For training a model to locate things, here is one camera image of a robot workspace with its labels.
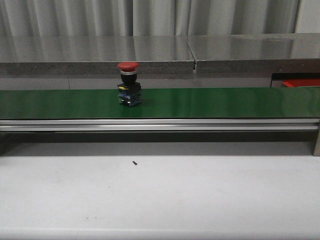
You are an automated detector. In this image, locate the red mushroom push button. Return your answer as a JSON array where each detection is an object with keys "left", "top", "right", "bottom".
[{"left": 117, "top": 61, "right": 142, "bottom": 107}]

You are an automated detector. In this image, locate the green conveyor belt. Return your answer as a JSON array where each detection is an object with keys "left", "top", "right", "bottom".
[{"left": 0, "top": 87, "right": 320, "bottom": 120}]

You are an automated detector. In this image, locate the red plastic tray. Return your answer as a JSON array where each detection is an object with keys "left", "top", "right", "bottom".
[{"left": 282, "top": 78, "right": 320, "bottom": 88}]

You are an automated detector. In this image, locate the grey right table slab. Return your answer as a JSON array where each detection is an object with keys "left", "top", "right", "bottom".
[{"left": 187, "top": 33, "right": 320, "bottom": 74}]

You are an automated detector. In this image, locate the grey table slab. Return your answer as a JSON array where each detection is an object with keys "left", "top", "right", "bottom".
[
  {"left": 0, "top": 36, "right": 195, "bottom": 76},
  {"left": 187, "top": 33, "right": 320, "bottom": 74}
]

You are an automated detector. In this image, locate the grey left table slab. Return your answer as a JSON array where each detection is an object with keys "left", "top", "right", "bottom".
[{"left": 0, "top": 36, "right": 195, "bottom": 76}]

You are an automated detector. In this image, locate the right conveyor support leg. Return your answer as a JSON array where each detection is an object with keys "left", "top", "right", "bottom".
[{"left": 312, "top": 123, "right": 320, "bottom": 157}]

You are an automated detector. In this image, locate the grey pleated curtain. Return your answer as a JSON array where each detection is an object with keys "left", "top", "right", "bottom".
[{"left": 0, "top": 0, "right": 300, "bottom": 37}]

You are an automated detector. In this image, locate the aluminium conveyor frame rail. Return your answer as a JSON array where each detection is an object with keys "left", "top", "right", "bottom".
[{"left": 0, "top": 118, "right": 320, "bottom": 132}]

